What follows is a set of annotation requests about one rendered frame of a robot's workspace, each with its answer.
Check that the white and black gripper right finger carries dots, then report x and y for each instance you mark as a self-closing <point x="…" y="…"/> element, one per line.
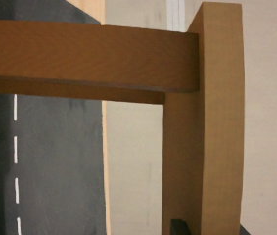
<point x="243" y="231"/>

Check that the dark grey mat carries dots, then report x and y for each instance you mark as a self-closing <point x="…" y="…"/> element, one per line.
<point x="60" y="148"/>

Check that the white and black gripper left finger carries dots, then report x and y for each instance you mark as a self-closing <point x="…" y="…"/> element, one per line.
<point x="179" y="227"/>

